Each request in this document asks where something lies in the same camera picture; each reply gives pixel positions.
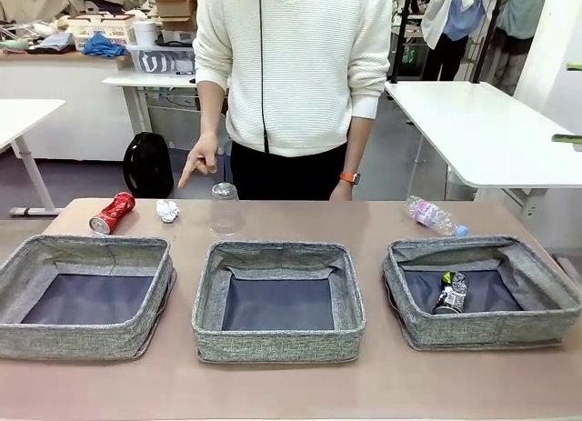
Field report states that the clear plastic water bottle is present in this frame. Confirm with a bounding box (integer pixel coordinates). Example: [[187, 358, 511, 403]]
[[405, 194, 471, 237]]

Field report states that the crushed black drink can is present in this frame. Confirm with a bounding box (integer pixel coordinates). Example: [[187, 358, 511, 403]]
[[431, 269, 470, 316]]

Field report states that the clear plastic cup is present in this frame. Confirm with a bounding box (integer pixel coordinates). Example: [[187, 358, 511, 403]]
[[209, 182, 247, 236]]

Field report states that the white paper ball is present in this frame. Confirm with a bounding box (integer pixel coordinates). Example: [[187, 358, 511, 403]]
[[155, 199, 182, 225]]

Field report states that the person's left forearm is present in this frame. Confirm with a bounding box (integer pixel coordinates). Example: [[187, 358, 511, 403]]
[[343, 115, 375, 176]]

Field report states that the person's right forearm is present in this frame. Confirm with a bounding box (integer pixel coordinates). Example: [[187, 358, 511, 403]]
[[196, 78, 229, 138]]

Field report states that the person's left hand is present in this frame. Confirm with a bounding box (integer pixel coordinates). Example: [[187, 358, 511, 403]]
[[329, 182, 355, 203]]

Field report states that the person's right hand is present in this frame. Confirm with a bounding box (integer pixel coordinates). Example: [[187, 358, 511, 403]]
[[177, 132, 220, 189]]

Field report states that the person in green top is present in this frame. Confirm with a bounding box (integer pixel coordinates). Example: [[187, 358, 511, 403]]
[[493, 0, 551, 97]]

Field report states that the large white table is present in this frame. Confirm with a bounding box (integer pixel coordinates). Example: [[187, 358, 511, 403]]
[[383, 79, 582, 218]]

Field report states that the black stand pole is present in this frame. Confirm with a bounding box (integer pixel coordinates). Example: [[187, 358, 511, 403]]
[[389, 0, 422, 84], [471, 0, 508, 84]]

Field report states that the person in white jacket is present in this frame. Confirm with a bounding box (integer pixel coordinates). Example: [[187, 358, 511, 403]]
[[420, 0, 487, 82]]

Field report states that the grey fabric basket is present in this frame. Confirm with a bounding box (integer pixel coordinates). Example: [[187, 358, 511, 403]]
[[380, 235, 582, 352], [0, 233, 177, 362], [191, 240, 367, 365]]

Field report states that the person in white sweater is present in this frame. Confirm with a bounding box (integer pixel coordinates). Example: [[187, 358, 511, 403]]
[[193, 0, 393, 202]]

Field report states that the cardboard box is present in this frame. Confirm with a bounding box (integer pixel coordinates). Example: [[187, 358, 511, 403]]
[[154, 0, 199, 20]]

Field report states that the clear plastic storage box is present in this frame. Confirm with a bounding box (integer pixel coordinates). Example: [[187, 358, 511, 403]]
[[126, 45, 197, 75]]

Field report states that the black backpack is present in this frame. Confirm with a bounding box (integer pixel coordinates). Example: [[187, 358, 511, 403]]
[[122, 131, 176, 199]]

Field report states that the white desk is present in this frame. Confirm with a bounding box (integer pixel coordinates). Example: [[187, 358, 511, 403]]
[[102, 72, 228, 145]]

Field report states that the white cylinder container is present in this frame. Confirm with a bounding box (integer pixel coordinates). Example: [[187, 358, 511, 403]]
[[133, 20, 158, 47]]

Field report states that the crushed red drink can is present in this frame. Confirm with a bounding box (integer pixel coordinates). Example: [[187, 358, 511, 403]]
[[88, 191, 138, 237]]

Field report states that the blue cloth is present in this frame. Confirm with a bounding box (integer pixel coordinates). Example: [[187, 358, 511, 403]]
[[82, 33, 130, 58]]

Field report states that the white plastic crate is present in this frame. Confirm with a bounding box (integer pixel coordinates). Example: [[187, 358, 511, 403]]
[[67, 12, 137, 49]]

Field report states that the wood topped white counter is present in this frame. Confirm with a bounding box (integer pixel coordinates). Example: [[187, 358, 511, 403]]
[[0, 50, 137, 161]]

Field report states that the black hanging cord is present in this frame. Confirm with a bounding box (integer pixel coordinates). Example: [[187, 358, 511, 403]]
[[256, 0, 270, 155]]

